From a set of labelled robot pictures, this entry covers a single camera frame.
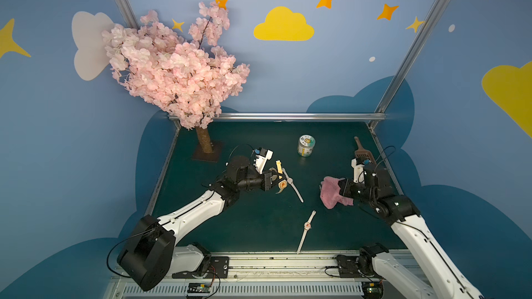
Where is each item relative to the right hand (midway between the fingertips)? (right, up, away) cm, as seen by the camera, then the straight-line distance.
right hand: (341, 180), depth 78 cm
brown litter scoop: (+21, +9, +30) cm, 38 cm away
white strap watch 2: (-12, -21, +6) cm, 25 cm away
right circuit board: (+10, -38, -6) cm, 40 cm away
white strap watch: (-18, -4, +20) cm, 27 cm away
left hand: (-22, +3, -4) cm, 22 cm away
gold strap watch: (-23, -1, -3) cm, 24 cm away
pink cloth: (-3, -5, +4) cm, 7 cm away
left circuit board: (-53, -37, -7) cm, 65 cm away
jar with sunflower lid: (-9, +14, +25) cm, 30 cm away
